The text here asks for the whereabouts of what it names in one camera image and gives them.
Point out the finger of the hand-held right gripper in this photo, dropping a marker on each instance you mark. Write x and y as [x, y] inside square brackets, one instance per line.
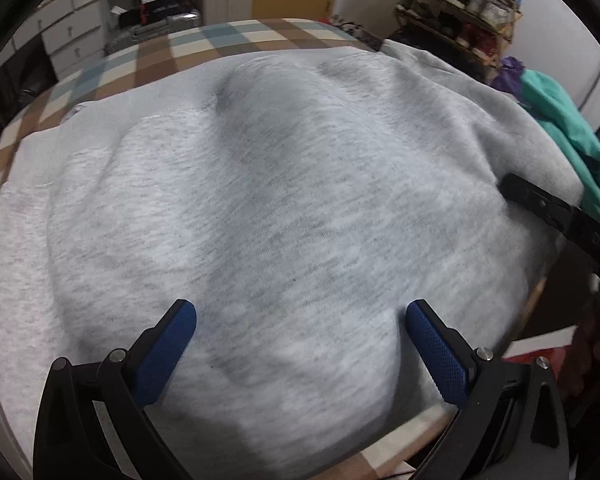
[555, 207]

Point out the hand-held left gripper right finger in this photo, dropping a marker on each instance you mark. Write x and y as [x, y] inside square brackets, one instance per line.
[437, 355]

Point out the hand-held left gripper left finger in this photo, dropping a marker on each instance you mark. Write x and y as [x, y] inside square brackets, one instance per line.
[167, 350]

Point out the light grey sweatshirt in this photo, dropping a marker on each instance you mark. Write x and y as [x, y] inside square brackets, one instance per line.
[280, 185]

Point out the teal garment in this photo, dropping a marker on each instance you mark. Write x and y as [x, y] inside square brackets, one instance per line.
[555, 105]

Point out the red white bag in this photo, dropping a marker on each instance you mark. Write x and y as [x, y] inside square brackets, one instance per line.
[540, 347]

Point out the purple bag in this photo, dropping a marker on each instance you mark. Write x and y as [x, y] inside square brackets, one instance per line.
[505, 77]

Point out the brown blue plaid blanket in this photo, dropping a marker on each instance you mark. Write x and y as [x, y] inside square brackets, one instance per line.
[155, 55]

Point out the black backpack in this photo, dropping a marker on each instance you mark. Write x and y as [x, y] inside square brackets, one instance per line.
[30, 70]

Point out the silver suitcase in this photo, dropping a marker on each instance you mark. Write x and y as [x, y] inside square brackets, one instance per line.
[150, 32]

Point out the black box red trim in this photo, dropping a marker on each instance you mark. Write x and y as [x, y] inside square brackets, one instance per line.
[167, 7]

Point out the white open box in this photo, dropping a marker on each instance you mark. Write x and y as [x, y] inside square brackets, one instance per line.
[116, 10]

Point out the white desk with drawers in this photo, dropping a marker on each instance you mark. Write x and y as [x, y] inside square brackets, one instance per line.
[50, 5]

